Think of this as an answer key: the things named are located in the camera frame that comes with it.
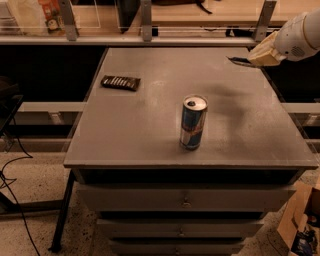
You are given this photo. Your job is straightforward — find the grey drawer cabinet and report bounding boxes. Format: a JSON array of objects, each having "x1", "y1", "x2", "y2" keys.
[{"x1": 64, "y1": 47, "x2": 317, "y2": 256}]

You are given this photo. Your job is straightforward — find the black floor cable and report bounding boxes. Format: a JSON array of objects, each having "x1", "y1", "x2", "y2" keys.
[{"x1": 0, "y1": 116, "x2": 42, "y2": 256}]

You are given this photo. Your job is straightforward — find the redbull can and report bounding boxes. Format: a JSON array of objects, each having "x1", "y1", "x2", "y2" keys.
[{"x1": 180, "y1": 95, "x2": 208, "y2": 150}]

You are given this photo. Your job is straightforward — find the grey metal shelf rail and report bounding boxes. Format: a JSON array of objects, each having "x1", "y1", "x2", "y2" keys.
[{"x1": 0, "y1": 0, "x2": 308, "y2": 47}]

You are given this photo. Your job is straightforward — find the cardboard box on floor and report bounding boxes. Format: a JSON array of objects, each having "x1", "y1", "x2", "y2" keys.
[{"x1": 277, "y1": 181, "x2": 320, "y2": 256}]

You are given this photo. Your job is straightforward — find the black chair at left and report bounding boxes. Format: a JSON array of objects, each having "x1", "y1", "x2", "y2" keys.
[{"x1": 0, "y1": 76, "x2": 23, "y2": 136}]

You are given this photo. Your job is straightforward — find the brown snack bar wrapper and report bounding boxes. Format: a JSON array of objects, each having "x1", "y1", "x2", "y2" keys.
[{"x1": 101, "y1": 75, "x2": 141, "y2": 91}]

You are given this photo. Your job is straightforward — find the blue rxbar wrapper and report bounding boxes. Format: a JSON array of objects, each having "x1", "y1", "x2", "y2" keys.
[{"x1": 228, "y1": 57, "x2": 256, "y2": 68}]

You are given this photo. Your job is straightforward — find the red printed bag on shelf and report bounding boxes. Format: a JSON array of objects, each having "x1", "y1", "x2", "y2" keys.
[{"x1": 37, "y1": 0, "x2": 63, "y2": 33}]

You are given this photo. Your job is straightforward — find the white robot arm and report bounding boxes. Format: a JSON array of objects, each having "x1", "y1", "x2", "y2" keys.
[{"x1": 247, "y1": 9, "x2": 320, "y2": 67}]

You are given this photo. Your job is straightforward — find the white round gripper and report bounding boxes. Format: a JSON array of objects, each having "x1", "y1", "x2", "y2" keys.
[{"x1": 247, "y1": 12, "x2": 315, "y2": 67}]

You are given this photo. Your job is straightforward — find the black table leg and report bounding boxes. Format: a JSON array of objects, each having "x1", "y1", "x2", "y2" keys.
[{"x1": 49, "y1": 171, "x2": 75, "y2": 253}]

